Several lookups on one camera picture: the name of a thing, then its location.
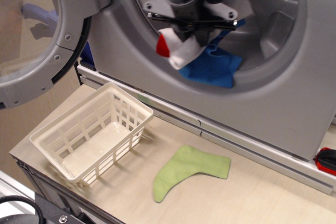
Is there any grey toy washing machine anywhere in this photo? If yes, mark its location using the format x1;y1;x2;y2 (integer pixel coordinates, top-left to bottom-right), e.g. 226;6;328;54
89;0;335;159

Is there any blue felt cloth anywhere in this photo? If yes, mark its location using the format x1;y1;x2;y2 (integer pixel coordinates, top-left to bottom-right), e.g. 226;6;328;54
179;19;245;88

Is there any red felt cloth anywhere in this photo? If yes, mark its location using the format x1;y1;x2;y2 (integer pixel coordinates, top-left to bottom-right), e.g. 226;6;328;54
156;34;170;58

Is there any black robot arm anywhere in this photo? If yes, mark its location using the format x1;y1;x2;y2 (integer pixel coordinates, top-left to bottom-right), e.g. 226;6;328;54
143;0;238;47

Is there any blue plastic handle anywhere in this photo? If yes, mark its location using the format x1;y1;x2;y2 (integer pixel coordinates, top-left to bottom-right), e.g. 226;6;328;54
22;3;58;28

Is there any red and black tool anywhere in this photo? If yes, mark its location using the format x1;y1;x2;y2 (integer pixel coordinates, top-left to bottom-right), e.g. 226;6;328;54
314;147;335;176

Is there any grey round washer door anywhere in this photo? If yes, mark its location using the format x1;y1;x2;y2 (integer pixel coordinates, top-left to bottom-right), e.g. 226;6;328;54
1;0;98;109

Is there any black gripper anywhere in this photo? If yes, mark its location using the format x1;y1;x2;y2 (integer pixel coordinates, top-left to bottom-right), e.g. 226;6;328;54
143;0;238;47

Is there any black metal bracket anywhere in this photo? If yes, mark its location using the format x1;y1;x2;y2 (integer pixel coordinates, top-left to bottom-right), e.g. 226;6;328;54
35;193;94;224

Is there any green felt sock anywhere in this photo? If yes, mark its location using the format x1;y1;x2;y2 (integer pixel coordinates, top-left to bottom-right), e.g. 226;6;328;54
153;145;231;203

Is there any white felt cloth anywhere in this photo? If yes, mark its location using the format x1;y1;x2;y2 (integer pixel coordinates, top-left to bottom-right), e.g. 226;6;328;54
157;0;255;70

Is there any black braided cable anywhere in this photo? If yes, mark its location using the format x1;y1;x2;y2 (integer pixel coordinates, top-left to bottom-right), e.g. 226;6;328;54
0;195;45;224

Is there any white plastic laundry basket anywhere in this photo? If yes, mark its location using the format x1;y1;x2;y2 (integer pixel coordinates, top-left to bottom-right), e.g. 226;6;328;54
29;83;153;186

